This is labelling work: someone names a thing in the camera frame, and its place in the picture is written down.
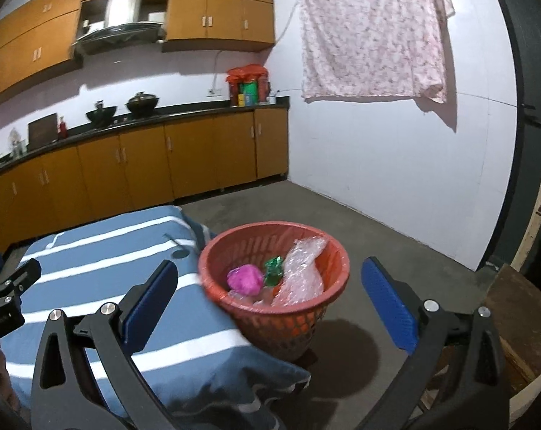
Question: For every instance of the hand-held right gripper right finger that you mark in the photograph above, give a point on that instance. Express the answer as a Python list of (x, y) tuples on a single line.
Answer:
[(389, 304)]

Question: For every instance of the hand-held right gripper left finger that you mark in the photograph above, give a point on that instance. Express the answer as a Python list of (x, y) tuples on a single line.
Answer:
[(149, 304)]

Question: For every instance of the clear bubble wrap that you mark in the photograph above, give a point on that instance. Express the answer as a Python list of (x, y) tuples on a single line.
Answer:
[(299, 273)]

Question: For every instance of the pink plastic bag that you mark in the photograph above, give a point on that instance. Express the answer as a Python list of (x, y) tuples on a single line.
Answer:
[(245, 280)]

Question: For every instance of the clear plastic bag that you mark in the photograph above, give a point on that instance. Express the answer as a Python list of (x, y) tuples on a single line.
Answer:
[(252, 298)]

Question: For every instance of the red plastic basket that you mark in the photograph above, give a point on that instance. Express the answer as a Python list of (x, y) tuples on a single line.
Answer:
[(275, 327)]

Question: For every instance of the shiny green foil wrapper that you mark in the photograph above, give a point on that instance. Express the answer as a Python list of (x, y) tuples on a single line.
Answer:
[(274, 268)]

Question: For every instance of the blue striped blanket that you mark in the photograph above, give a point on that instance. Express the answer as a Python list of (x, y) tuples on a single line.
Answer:
[(96, 255)]

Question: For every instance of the glass jar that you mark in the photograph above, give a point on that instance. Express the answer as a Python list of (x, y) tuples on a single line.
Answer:
[(17, 145)]

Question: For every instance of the brown wooden table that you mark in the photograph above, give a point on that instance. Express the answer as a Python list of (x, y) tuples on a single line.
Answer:
[(521, 318)]

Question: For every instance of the orange lower kitchen cabinets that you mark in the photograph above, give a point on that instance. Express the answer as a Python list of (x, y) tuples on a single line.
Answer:
[(140, 165)]

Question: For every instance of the orange kitchen cabinets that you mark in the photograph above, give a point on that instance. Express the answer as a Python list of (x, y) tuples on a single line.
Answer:
[(221, 13), (140, 165)]

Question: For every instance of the brown cutting board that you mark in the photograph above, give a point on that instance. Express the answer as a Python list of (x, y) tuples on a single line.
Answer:
[(42, 132)]

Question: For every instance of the red bottle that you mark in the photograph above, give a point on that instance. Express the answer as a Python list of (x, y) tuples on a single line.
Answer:
[(62, 129)]

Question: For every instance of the cream wooden furniture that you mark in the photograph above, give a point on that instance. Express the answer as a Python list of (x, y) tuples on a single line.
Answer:
[(537, 206)]

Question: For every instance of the black open wok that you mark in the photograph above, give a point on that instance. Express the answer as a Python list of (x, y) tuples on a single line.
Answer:
[(101, 115)]

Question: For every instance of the black kitchen countertop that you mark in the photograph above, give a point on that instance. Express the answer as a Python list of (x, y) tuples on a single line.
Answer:
[(176, 114)]

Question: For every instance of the black wok with lid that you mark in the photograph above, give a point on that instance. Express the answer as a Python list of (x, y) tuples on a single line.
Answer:
[(142, 104)]

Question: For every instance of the small white cup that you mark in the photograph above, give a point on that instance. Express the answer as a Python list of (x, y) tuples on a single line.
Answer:
[(271, 98)]

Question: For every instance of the red bag of groceries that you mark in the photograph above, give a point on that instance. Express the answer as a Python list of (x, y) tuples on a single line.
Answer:
[(248, 85)]

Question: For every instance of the steel range hood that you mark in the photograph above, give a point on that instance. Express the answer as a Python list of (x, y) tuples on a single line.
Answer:
[(118, 27)]

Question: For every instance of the pink floral hanging cloth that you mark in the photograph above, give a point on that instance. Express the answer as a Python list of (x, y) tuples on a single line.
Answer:
[(369, 31)]

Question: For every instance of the orange upper kitchen cabinets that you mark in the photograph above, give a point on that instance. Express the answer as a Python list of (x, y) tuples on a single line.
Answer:
[(221, 13)]

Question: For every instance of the white wall socket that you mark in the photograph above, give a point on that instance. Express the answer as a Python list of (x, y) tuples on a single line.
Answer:
[(213, 92)]

